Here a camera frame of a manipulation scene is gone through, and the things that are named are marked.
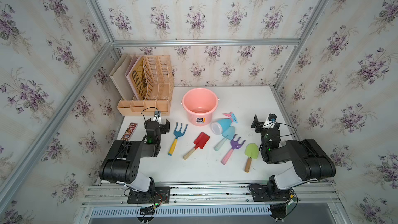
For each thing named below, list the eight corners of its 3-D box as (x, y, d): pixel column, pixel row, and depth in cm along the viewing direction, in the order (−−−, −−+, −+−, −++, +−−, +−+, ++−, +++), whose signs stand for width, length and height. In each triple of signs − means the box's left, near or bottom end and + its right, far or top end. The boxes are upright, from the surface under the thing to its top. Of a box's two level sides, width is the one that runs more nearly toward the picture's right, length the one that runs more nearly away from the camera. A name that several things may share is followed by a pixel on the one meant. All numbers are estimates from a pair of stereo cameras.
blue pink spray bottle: (217, 137, 94) (219, 131, 88) (209, 129, 98) (210, 123, 92) (236, 122, 101) (239, 116, 96) (228, 115, 105) (230, 108, 99)
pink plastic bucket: (182, 128, 98) (180, 113, 85) (184, 104, 111) (182, 87, 97) (217, 128, 98) (220, 113, 85) (215, 104, 111) (217, 87, 98)
